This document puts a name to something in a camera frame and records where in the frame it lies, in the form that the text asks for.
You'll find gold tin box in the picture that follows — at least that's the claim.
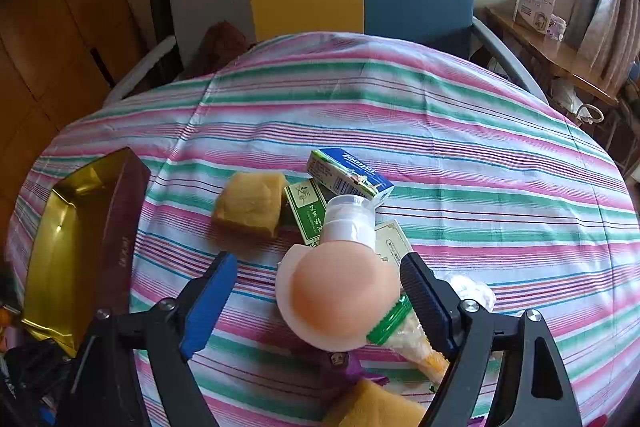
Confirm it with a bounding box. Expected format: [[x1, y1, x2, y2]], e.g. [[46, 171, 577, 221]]
[[22, 147, 151, 357]]

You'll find purple snack packet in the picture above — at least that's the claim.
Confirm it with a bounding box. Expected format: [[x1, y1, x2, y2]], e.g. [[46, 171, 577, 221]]
[[320, 351, 390, 388]]

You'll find white plastic bag ball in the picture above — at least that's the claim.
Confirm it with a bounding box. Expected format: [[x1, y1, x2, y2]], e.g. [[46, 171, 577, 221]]
[[435, 271, 497, 312]]

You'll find weidan snack packet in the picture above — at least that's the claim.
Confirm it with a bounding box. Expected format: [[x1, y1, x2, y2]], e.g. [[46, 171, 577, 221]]
[[367, 293, 449, 386]]

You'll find beige paper carton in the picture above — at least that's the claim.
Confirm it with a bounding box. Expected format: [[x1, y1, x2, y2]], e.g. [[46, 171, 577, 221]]
[[375, 220, 414, 267]]

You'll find yellow sponge front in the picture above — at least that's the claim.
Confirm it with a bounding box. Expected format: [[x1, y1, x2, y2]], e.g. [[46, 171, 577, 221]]
[[321, 379, 426, 427]]

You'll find striped pink green tablecloth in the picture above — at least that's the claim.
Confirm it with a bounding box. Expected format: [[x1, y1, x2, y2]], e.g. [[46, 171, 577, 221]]
[[4, 32, 639, 426]]

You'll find blue white small carton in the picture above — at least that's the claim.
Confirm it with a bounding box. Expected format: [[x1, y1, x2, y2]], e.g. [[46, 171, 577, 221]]
[[306, 148, 395, 208]]

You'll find dark red cushion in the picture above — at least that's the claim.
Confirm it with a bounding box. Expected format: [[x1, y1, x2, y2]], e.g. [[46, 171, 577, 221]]
[[182, 20, 252, 79]]

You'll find wooden side desk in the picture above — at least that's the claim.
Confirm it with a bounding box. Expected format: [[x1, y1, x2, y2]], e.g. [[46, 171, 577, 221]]
[[485, 8, 618, 107]]

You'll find wooden wardrobe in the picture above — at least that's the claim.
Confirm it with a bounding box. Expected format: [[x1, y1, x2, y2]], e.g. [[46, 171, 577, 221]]
[[0, 0, 151, 218]]

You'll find white box on desk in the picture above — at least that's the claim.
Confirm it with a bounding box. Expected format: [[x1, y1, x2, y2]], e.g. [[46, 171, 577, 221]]
[[513, 0, 555, 35]]

